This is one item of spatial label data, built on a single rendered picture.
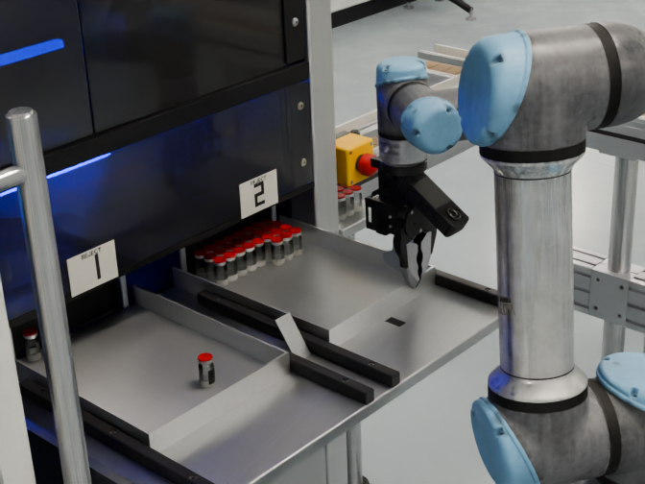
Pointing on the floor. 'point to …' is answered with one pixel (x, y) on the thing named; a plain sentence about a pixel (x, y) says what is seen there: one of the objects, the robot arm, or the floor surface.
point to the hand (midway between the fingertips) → (418, 281)
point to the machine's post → (322, 166)
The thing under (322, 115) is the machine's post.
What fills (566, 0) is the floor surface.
